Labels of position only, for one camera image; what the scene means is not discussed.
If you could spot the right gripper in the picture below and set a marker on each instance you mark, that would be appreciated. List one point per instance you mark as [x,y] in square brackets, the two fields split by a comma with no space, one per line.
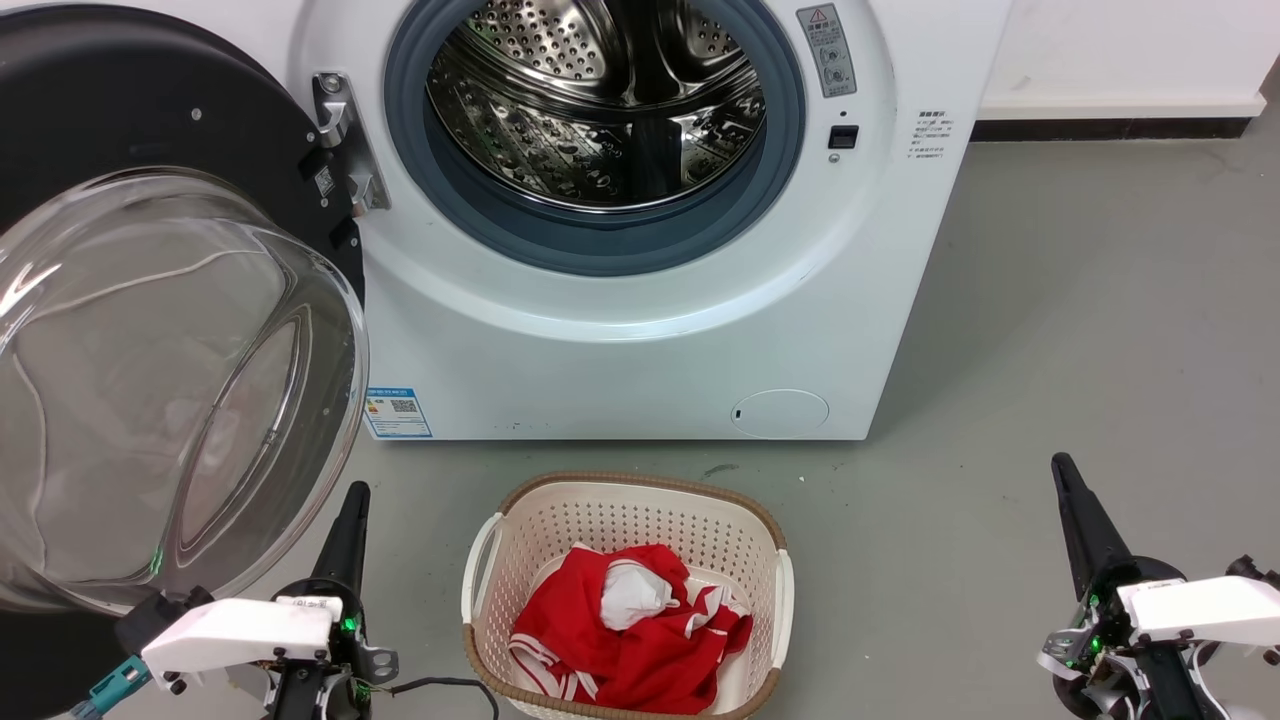
[1095,640]

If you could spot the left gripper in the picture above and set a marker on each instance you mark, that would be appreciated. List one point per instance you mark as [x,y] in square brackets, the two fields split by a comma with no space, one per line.
[350,640]

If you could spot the black round washer door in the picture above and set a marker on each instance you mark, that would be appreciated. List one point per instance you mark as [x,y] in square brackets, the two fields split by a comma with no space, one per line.
[120,100]

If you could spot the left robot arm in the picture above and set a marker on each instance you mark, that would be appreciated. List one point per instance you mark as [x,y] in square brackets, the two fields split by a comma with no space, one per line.
[300,700]

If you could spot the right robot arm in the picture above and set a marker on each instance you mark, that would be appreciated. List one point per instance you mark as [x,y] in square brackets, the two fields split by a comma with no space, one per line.
[1165,690]

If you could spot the white front-load washing machine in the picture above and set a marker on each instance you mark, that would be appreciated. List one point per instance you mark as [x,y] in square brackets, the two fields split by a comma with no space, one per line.
[620,360]

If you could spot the metal door hinge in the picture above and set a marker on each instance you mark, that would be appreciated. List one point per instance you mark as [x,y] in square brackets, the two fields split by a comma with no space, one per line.
[335,110]

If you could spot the stainless steel washer drum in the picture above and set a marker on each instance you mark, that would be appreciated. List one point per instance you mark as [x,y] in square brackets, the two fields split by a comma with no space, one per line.
[520,130]

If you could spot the black door lock slot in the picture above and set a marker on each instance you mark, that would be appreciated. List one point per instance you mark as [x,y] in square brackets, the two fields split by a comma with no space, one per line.
[843,137]

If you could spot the blue energy label sticker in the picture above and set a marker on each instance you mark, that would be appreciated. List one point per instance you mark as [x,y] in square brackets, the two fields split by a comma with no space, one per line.
[398,414]

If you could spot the white plastic laundry basket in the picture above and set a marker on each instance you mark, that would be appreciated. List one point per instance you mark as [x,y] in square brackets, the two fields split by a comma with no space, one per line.
[620,515]

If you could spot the red garment with white stripes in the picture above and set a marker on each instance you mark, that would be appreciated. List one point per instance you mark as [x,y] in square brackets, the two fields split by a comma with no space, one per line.
[640,665]

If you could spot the round white filter cover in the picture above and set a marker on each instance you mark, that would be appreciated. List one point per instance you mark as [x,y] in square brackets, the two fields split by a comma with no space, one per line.
[780,414]

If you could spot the small code sticker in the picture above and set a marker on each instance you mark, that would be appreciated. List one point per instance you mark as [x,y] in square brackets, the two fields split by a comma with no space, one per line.
[324,181]

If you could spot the small printed text label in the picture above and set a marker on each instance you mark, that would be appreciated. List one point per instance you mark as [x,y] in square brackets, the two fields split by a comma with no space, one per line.
[932,135]

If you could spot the grey warning sticker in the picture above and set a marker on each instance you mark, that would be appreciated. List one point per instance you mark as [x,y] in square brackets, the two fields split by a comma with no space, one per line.
[827,50]

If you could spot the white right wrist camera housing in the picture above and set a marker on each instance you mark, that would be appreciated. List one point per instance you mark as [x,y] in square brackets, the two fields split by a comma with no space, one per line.
[1200,605]

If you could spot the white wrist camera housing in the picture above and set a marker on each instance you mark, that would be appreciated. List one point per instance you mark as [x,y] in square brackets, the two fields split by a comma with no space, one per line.
[1200,605]
[240,635]

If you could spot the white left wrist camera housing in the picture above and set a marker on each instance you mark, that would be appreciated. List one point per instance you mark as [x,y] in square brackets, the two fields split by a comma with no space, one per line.
[240,635]

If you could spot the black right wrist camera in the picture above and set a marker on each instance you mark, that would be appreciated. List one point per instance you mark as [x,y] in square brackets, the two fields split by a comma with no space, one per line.
[1252,570]

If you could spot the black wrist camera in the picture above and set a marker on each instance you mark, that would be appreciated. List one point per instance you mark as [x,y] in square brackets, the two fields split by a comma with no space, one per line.
[160,612]
[1252,570]

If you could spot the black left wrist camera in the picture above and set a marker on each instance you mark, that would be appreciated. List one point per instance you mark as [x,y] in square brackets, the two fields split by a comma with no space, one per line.
[160,612]

